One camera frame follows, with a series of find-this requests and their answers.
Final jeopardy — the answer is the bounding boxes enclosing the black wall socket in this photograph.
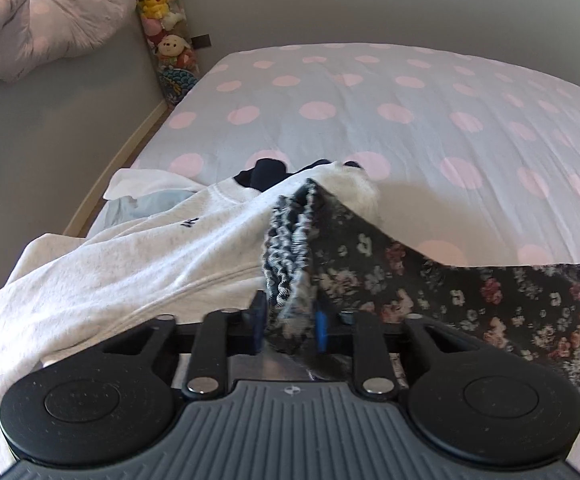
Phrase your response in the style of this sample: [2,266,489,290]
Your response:
[190,34,212,50]

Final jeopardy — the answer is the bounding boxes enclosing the pink polka dot bedsheet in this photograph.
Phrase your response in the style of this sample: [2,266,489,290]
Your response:
[130,41,580,470]

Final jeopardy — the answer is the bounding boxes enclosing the rolled pink duvet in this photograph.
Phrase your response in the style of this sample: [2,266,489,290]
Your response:
[0,0,136,82]

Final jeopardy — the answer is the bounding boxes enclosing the plush toy storage tube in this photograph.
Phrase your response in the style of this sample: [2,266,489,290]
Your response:
[137,0,200,107]

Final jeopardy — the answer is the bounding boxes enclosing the white garment under pile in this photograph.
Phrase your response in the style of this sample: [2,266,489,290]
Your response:
[86,168,205,238]

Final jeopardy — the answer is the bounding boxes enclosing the light grey sweatshirt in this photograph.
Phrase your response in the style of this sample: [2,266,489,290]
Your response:
[0,159,383,421]

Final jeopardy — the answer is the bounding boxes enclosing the dark floral trousers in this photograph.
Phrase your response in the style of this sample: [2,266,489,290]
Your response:
[263,180,580,392]

